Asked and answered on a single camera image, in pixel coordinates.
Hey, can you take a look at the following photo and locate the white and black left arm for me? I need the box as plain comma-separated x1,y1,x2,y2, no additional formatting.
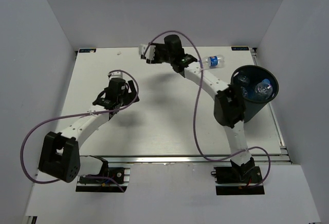
38,78,139,183

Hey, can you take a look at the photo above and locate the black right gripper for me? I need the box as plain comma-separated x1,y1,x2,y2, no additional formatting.
147,42,174,64

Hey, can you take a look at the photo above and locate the purple cable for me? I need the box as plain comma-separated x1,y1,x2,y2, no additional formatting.
20,69,141,193
143,30,271,189

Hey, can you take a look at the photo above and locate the clear unlabelled plastic bottle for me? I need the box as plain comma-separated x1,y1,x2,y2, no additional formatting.
236,74,250,86

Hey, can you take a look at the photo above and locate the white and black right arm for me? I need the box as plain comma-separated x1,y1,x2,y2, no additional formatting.
139,34,254,182

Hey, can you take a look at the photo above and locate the dark grey bin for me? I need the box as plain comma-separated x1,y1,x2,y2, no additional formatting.
231,65,279,123

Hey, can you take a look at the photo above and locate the blue corner tag right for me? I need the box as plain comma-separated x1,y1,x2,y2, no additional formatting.
231,46,249,51

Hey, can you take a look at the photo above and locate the aluminium front rail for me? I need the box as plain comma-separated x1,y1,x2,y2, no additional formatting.
79,145,293,164

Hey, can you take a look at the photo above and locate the clear bottle blue label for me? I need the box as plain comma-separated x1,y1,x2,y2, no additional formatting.
202,54,225,69

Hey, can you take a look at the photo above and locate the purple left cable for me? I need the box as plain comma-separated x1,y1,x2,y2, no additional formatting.
20,69,141,193

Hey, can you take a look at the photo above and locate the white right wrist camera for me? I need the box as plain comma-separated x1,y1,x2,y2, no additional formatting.
138,44,148,55

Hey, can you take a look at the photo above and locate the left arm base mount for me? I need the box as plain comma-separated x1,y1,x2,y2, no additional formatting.
76,166,131,193

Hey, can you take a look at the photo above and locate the bottle with Chinese blue label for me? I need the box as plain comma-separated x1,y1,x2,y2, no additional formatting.
241,79,273,101

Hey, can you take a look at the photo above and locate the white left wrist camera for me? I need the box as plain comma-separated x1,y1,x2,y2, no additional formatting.
107,71,123,80

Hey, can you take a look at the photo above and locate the blue corner tag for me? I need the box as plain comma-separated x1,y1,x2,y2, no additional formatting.
78,48,96,53
231,46,249,51

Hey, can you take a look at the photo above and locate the blue corner tag left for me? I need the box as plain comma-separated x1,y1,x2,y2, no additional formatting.
78,48,96,53

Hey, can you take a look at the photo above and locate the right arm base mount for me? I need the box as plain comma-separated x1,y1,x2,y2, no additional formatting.
211,166,265,196

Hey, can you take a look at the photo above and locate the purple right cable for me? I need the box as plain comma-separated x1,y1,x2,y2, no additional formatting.
143,30,271,189

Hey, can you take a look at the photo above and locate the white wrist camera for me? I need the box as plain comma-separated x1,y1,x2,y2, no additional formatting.
138,44,148,55
107,71,123,80

